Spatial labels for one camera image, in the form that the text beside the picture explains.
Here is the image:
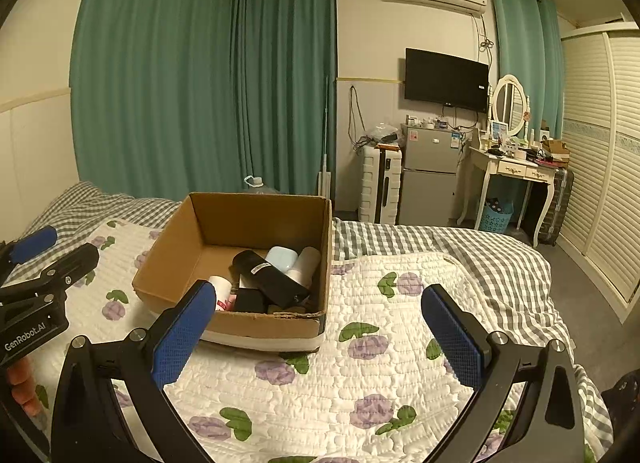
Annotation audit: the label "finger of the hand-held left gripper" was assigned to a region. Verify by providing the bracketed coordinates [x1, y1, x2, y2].
[0, 225, 58, 274]
[0, 244, 101, 305]

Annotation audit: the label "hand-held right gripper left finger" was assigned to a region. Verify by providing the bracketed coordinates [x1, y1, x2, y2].
[51, 279, 218, 463]

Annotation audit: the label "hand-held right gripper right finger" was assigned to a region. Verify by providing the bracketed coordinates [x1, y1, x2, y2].
[421, 284, 586, 463]

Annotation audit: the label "brown cardboard box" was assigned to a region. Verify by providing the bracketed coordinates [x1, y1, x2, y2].
[131, 192, 333, 355]

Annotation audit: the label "white plastic bottle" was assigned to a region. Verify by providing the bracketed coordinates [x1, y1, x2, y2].
[207, 275, 233, 300]

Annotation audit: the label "light blue earbud case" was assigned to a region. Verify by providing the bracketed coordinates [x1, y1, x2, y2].
[265, 246, 300, 275]

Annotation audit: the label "person's left hand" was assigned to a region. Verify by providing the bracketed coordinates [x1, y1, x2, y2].
[7, 355, 46, 416]

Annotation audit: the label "grey checkered bedsheet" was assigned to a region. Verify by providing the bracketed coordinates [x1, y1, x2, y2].
[10, 180, 613, 463]

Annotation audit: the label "blue plastic basket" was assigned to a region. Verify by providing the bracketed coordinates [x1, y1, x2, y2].
[480, 198, 515, 234]

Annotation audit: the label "grey two-door fridge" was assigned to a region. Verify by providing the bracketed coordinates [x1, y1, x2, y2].
[399, 124, 463, 226]

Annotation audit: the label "large clear water bottle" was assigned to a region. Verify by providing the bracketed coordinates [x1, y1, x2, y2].
[243, 175, 281, 194]

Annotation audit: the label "white hard-shell suitcase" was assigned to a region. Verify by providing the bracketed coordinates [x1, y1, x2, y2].
[359, 144, 403, 224]

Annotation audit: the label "dark hard-shell suitcase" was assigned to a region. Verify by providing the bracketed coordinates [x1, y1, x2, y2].
[537, 166, 575, 246]

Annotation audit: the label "white dressing table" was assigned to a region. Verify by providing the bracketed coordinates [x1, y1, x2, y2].
[456, 143, 558, 246]

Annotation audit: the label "dark patterned clothing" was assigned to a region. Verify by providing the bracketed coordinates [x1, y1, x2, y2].
[602, 370, 640, 444]

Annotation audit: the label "green curtain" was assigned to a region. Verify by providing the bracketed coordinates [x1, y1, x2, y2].
[235, 0, 337, 194]
[70, 0, 241, 198]

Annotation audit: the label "small open cardboard box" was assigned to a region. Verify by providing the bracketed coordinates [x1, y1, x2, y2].
[540, 139, 571, 164]

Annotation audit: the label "clear plastic bag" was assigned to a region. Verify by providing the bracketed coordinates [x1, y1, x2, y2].
[362, 123, 401, 148]

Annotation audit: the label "cream louvred wardrobe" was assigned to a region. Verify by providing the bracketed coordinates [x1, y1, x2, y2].
[555, 20, 640, 324]

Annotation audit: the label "white mop pole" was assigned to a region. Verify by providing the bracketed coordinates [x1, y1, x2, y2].
[319, 75, 332, 196]

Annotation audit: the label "white oval mirror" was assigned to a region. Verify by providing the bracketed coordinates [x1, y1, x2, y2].
[492, 74, 528, 136]

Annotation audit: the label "light teal curtain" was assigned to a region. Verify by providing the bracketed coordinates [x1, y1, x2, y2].
[489, 0, 566, 136]

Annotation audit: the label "hanging black cables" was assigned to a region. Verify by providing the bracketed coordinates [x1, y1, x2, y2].
[347, 85, 368, 150]

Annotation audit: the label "black wall television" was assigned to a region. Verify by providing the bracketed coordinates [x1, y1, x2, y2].
[404, 48, 490, 114]

